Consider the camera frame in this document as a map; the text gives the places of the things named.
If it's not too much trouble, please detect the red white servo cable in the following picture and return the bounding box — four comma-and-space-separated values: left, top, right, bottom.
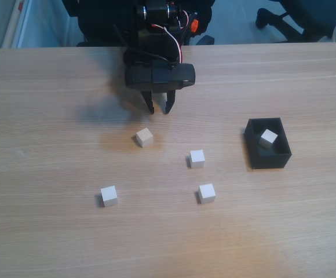
150, 10, 191, 64

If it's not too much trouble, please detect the black oval camera box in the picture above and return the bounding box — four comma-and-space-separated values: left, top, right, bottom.
125, 63, 196, 90

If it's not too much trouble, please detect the white panel board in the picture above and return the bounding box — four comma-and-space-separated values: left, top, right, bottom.
1, 0, 34, 49

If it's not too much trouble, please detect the blue seat office chair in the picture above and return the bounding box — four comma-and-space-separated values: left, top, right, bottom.
255, 0, 336, 43

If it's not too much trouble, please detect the black open box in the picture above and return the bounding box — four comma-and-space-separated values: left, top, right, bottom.
244, 117, 293, 170

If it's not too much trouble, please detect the black orange table clamp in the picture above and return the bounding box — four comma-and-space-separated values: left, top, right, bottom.
185, 11, 200, 37

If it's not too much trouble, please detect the white foam cube block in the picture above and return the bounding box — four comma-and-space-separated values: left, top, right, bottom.
197, 183, 217, 204
100, 185, 119, 208
258, 129, 279, 151
135, 127, 154, 148
189, 149, 206, 169

